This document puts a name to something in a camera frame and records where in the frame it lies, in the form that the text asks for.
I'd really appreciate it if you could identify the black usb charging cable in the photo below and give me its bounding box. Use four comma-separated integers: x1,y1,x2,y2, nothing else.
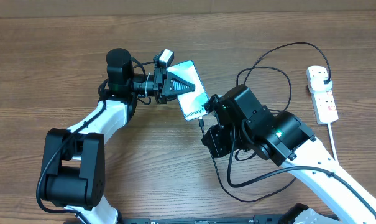
197,42,332,203

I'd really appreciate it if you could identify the blue screen smartphone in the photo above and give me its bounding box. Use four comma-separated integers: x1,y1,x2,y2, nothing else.
167,60,209,121

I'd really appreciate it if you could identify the white power strip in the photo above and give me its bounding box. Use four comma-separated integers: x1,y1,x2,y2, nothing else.
306,65,339,124

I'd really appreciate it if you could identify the white charger plug adapter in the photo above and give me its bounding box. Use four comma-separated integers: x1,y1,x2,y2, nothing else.
308,77,333,94

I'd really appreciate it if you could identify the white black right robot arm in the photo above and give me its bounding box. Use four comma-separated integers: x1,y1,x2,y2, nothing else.
202,85,376,223

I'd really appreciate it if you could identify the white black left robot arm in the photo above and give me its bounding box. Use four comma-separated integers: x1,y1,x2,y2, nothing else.
36,48,195,223

